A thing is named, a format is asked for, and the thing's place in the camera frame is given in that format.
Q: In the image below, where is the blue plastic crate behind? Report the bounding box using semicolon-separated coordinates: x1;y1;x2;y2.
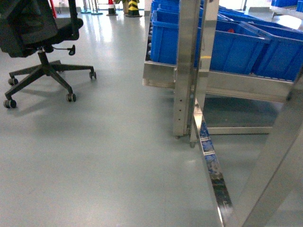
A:
151;10;178;64

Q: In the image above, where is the black yellow striped bollard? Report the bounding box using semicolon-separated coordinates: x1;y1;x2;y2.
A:
126;0;142;18

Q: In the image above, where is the large blue plastic crate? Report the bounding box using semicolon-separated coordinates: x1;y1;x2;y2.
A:
210;20;270;75

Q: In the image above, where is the red white traffic cone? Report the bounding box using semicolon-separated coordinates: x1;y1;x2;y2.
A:
107;0;118;16

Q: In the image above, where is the blue crate right side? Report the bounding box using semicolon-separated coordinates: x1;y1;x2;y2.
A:
237;22;303;81

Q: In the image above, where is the black office chair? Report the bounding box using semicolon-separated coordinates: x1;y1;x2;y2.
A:
0;0;97;109

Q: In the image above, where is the stainless steel roller rack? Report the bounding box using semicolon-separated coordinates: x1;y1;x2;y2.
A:
143;0;303;227

